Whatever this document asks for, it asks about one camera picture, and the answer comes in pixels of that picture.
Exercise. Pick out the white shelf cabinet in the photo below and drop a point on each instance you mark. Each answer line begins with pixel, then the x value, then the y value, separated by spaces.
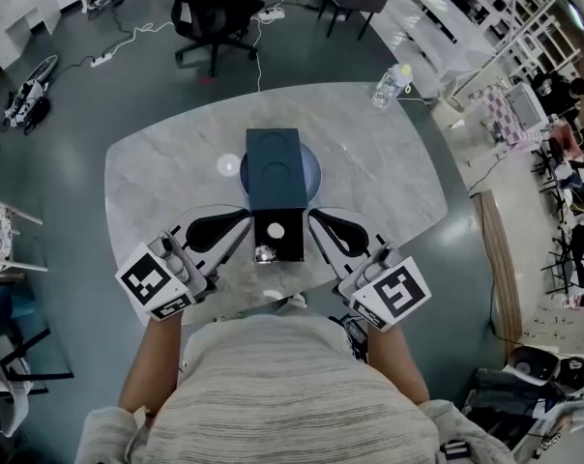
pixel 11 17

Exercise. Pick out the black office chair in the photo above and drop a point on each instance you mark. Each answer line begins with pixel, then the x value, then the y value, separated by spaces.
pixel 210 17

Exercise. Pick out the person's left forearm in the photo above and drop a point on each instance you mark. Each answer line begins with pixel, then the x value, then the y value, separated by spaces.
pixel 152 365

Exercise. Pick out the white storage bin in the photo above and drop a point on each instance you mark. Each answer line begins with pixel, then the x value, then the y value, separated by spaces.
pixel 529 107

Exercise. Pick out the black waist device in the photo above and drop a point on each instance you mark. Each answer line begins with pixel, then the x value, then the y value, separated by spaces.
pixel 356 331

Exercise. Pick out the teal box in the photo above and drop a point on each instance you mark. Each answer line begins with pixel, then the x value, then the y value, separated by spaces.
pixel 272 172

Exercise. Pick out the black folding chair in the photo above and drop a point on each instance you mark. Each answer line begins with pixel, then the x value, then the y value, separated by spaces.
pixel 579 259

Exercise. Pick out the black bag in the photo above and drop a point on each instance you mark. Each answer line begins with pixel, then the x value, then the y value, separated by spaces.
pixel 505 394

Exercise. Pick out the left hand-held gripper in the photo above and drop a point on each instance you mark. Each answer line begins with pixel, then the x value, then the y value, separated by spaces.
pixel 149 281

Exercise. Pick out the blue-grey round plate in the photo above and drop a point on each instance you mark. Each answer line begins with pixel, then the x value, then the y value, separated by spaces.
pixel 313 174

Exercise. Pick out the clear plastic wrapper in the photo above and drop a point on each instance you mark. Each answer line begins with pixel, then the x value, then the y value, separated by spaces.
pixel 265 254

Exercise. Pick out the white long table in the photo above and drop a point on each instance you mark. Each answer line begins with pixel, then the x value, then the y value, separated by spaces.
pixel 417 27

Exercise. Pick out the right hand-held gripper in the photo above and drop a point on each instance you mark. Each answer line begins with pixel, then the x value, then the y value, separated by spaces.
pixel 393 293

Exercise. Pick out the white round device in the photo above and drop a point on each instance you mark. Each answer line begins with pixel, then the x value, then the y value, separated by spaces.
pixel 534 365

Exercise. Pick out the blue seat chair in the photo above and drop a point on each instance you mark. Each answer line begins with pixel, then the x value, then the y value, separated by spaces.
pixel 14 305

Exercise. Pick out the pink checkered cloth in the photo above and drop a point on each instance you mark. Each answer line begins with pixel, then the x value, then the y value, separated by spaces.
pixel 507 114

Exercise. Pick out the white chair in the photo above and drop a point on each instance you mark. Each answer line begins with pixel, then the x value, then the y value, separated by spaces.
pixel 11 389

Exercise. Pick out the person's right forearm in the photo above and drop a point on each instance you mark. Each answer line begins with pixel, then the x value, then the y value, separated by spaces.
pixel 398 365

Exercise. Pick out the wooden chair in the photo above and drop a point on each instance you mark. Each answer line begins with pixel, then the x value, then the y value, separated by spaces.
pixel 11 209

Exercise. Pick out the clear plastic water bottle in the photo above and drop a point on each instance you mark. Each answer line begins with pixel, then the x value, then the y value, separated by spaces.
pixel 388 90

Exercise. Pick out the person's white shoe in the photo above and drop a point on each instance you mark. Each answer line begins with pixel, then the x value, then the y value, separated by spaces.
pixel 297 302

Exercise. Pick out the white power strip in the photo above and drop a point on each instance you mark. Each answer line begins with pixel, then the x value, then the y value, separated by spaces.
pixel 102 60
pixel 271 15

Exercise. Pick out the person's grey striped shirt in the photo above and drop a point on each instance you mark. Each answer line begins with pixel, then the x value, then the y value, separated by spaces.
pixel 282 394

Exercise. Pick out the white shelving rack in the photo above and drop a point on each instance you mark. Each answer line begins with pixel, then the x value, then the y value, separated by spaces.
pixel 524 32

